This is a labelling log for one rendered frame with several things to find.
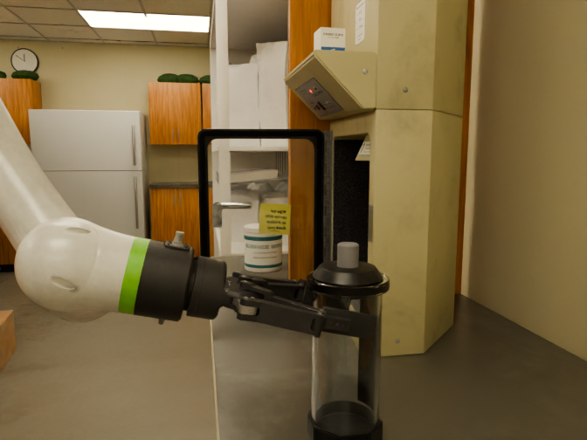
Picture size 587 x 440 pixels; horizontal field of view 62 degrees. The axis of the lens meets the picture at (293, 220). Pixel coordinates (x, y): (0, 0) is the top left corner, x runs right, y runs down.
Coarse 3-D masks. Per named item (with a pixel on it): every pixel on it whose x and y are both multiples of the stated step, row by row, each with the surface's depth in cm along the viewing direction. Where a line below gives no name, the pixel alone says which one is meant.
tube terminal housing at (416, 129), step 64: (384, 0) 86; (448, 0) 93; (384, 64) 87; (448, 64) 95; (384, 128) 89; (448, 128) 98; (384, 192) 90; (448, 192) 102; (384, 256) 92; (448, 256) 105; (384, 320) 94; (448, 320) 109
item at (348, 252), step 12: (348, 252) 62; (324, 264) 65; (336, 264) 65; (348, 264) 63; (360, 264) 65; (324, 276) 61; (336, 276) 61; (348, 276) 60; (360, 276) 60; (372, 276) 61
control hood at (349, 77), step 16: (304, 64) 94; (320, 64) 86; (336, 64) 86; (352, 64) 86; (368, 64) 87; (288, 80) 111; (304, 80) 102; (320, 80) 94; (336, 80) 86; (352, 80) 86; (368, 80) 87; (336, 96) 93; (352, 96) 87; (368, 96) 87; (336, 112) 102; (352, 112) 94
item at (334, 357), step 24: (336, 288) 59; (360, 288) 59; (360, 312) 60; (312, 336) 65; (336, 336) 61; (312, 360) 65; (336, 360) 61; (360, 360) 61; (312, 384) 65; (336, 384) 62; (360, 384) 62; (312, 408) 66; (336, 408) 62; (360, 408) 62; (336, 432) 63; (360, 432) 63
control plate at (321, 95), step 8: (312, 80) 97; (304, 88) 106; (312, 88) 101; (320, 88) 97; (304, 96) 111; (312, 96) 106; (320, 96) 102; (328, 96) 97; (312, 104) 112; (328, 104) 101; (336, 104) 97; (320, 112) 112; (328, 112) 106
